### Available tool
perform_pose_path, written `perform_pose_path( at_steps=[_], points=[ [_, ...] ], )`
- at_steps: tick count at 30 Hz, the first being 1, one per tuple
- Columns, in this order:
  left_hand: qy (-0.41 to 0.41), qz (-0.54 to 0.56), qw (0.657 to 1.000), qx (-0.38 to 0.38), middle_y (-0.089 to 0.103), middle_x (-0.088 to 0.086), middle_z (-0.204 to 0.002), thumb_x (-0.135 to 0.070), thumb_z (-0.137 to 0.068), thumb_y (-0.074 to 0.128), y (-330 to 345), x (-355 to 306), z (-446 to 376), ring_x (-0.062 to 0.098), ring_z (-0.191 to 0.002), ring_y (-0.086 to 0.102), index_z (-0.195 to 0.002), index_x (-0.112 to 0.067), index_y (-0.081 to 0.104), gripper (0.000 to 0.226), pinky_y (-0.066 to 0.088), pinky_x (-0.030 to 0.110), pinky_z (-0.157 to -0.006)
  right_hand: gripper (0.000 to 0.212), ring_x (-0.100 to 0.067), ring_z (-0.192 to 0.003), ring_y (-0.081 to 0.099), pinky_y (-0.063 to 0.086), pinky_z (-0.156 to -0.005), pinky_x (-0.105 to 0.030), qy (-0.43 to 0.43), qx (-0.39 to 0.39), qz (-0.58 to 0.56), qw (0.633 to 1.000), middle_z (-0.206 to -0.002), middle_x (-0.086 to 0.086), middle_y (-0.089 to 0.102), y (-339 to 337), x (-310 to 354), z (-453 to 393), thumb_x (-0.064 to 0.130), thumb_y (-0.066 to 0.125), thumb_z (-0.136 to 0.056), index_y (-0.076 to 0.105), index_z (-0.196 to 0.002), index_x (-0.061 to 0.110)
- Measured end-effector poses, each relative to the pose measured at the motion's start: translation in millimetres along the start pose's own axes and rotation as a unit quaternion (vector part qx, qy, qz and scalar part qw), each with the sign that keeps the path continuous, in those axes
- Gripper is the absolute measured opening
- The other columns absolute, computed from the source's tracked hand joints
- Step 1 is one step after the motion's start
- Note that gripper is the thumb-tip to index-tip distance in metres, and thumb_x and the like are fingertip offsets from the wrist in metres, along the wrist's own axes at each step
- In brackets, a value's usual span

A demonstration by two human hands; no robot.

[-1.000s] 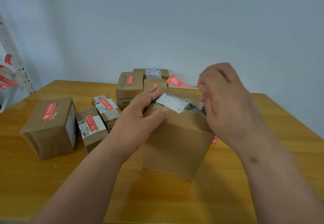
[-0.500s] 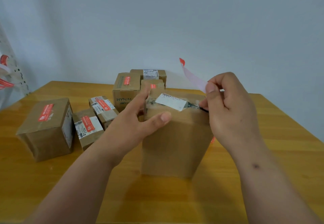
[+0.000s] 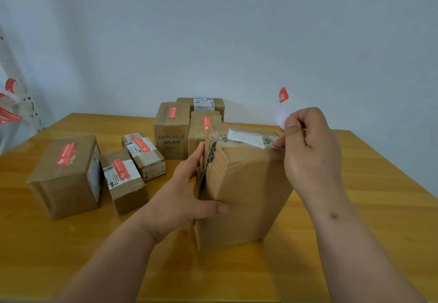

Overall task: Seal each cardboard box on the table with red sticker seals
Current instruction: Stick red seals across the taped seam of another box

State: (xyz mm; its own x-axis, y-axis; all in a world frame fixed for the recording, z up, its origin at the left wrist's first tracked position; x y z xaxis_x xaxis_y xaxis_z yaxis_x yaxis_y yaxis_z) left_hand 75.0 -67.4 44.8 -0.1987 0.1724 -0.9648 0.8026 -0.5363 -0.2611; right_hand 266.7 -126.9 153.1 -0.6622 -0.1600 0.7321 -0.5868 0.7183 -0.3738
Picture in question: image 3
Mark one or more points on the person's right hand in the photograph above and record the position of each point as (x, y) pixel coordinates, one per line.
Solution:
(313, 162)

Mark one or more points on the person's left hand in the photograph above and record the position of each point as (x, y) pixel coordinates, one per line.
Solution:
(172, 203)

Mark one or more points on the person's left thumb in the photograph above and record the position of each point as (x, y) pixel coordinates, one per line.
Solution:
(212, 208)

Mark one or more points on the person's right thumb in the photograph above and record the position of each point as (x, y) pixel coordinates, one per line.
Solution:
(293, 131)

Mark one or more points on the red and white sticker strip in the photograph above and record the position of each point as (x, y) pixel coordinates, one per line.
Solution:
(282, 109)

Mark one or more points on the large taped cardboard box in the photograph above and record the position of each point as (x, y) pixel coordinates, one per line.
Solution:
(246, 189)

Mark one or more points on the person's left forearm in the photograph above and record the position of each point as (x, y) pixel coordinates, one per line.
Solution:
(113, 261)

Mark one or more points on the person's right forearm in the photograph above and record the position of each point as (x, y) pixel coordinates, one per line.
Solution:
(356, 255)

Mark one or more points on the plain cardboard box red label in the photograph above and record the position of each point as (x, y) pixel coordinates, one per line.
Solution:
(198, 135)

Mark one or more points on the small flat taped cardboard box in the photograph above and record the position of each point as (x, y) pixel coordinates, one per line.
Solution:
(147, 157)

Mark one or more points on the cardboard box green print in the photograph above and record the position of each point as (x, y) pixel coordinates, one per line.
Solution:
(171, 131)

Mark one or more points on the small cardboard box barcode label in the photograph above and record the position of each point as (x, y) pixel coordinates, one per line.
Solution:
(123, 184)

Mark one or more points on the low cardboard box white label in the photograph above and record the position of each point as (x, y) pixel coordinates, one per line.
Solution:
(205, 103)

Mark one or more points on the wide cardboard box red label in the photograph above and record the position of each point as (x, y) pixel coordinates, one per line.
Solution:
(66, 179)

